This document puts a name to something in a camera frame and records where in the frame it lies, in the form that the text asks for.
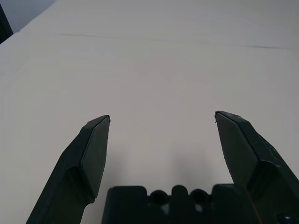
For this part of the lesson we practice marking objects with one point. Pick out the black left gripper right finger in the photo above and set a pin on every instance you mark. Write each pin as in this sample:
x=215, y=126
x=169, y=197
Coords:
x=252, y=154

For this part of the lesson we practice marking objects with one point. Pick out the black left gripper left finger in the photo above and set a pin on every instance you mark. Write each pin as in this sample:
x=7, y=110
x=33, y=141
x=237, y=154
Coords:
x=77, y=163

